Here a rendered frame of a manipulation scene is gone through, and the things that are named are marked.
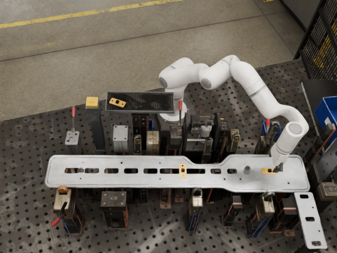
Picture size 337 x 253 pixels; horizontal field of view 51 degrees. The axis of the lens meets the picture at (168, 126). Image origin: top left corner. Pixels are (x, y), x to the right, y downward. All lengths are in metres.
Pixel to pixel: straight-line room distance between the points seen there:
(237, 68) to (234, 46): 2.46
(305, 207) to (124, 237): 0.97
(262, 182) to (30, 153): 1.41
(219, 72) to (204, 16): 2.75
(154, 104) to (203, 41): 2.25
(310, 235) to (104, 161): 1.10
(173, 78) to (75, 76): 1.88
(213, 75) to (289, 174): 0.70
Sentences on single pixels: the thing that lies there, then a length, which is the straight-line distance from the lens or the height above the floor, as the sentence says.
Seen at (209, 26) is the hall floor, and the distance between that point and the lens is 4.29.
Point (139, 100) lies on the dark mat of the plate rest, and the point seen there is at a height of 1.16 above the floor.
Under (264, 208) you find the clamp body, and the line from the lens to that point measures 1.84.
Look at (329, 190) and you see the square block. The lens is 1.99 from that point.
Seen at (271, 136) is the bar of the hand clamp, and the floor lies 1.12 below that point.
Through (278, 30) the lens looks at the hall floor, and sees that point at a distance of 4.47.
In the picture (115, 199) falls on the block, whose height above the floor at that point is 1.03.
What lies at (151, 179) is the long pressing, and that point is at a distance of 1.86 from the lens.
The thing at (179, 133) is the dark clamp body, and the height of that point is 1.08.
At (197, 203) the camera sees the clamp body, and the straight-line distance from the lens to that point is 1.77.
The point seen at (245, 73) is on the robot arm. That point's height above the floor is 1.53.
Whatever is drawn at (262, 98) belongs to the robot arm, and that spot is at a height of 1.47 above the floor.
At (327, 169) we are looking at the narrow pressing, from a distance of 2.00.
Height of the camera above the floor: 2.66
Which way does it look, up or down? 55 degrees down
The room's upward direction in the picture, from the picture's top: 5 degrees clockwise
